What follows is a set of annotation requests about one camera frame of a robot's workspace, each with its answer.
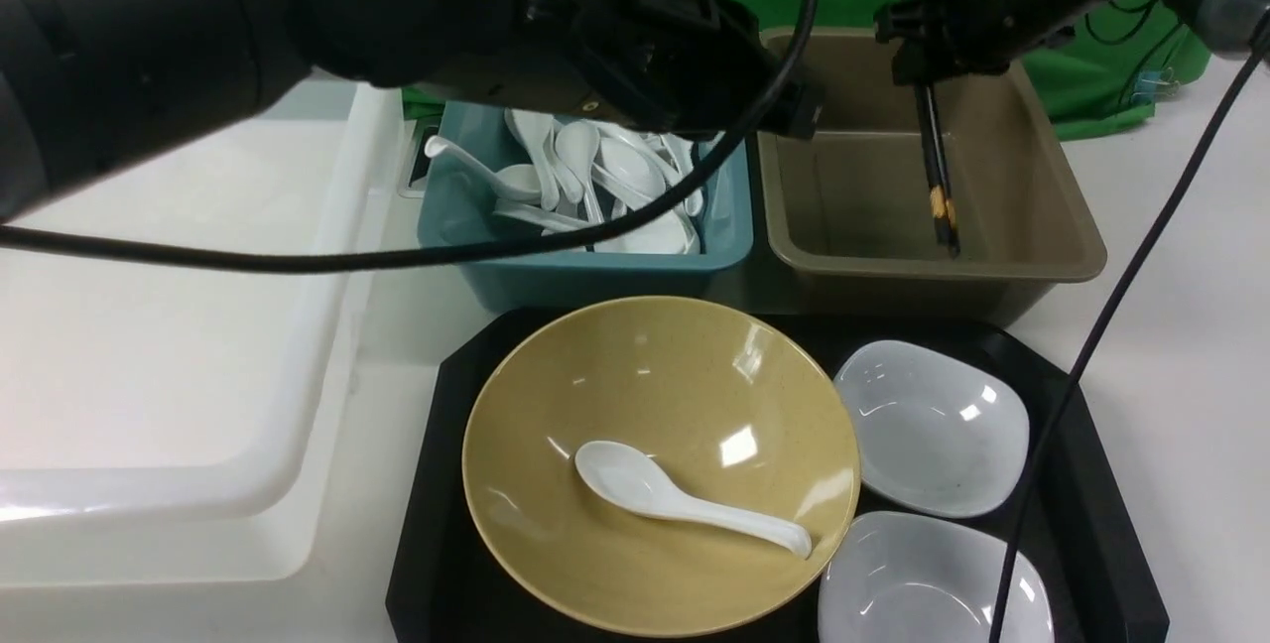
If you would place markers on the white soup spoon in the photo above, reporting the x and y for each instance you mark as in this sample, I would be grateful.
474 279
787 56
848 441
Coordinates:
630 480

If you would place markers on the white square dish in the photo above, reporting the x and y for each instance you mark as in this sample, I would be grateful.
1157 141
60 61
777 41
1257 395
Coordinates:
899 577
935 434

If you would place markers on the white spoon bin right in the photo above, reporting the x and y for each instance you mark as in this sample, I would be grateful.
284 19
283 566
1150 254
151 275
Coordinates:
679 153

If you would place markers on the brown plastic bin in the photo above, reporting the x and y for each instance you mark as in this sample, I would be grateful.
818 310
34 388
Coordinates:
849 213

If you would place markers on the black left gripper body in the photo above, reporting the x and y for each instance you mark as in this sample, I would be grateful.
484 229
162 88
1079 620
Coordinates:
689 67

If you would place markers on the white spoon bin middle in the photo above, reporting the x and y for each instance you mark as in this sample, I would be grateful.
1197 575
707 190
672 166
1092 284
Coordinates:
629 167

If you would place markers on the blue binder clip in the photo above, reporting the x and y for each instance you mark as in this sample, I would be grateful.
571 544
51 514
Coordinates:
1153 86

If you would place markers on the white spoon bin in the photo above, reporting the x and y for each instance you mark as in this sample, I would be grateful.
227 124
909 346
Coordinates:
679 153
629 167

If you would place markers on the white plastic tub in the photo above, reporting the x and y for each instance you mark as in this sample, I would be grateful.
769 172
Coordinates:
163 426

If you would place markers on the teal plastic bin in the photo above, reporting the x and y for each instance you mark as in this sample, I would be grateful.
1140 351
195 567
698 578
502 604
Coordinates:
457 209

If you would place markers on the white spoon in bin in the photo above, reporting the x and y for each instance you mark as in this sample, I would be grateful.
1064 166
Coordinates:
536 133

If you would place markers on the yellow noodle bowl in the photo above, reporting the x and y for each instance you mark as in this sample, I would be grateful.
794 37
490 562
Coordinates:
727 405

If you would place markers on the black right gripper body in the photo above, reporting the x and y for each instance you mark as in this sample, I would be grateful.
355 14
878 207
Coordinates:
945 39

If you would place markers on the white spoon upright handle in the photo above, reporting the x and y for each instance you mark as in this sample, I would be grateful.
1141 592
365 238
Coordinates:
518 182

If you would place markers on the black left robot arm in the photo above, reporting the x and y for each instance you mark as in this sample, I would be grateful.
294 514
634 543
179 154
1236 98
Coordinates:
93 87

